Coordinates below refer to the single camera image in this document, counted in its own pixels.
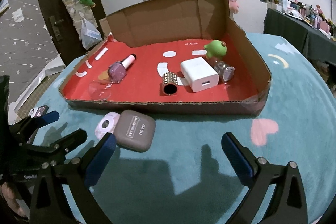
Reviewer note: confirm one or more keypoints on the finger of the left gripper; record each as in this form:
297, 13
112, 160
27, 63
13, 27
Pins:
35, 156
29, 124

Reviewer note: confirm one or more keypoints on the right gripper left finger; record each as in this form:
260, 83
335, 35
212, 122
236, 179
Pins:
89, 168

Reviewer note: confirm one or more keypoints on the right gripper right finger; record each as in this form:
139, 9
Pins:
252, 170

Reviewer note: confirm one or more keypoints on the pink nail polish bottle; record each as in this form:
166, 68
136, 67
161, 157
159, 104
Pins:
117, 71

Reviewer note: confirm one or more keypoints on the white charger plug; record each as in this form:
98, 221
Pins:
199, 74

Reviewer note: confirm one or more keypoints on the person's left hand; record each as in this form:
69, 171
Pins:
9, 196

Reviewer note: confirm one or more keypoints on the smartphone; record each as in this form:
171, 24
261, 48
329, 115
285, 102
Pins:
38, 111

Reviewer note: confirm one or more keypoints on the small pink round case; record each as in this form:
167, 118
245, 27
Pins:
106, 125

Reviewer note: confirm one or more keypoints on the grey eyeshadow case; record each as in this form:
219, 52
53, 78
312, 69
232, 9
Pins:
135, 131

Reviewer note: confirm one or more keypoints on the clear plastic lid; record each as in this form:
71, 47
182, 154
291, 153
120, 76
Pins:
99, 91

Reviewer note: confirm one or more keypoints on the orange round disc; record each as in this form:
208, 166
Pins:
104, 76

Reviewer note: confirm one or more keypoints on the glitter glass jar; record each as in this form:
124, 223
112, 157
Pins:
225, 71

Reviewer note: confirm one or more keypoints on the clear plastic bag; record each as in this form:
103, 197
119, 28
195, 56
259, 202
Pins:
89, 34

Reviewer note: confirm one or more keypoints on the red paper liner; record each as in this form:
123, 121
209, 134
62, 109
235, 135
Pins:
152, 74

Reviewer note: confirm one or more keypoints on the studded black tube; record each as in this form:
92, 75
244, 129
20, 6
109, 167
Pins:
169, 83

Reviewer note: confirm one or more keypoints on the green avocado toy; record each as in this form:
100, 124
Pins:
216, 48

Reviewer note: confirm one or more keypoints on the cardboard box tray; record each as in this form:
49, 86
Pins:
163, 21

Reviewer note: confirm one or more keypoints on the dark cloth side table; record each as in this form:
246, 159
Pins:
312, 43

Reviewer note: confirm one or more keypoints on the pink plush toy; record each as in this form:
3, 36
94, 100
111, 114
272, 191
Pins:
234, 7

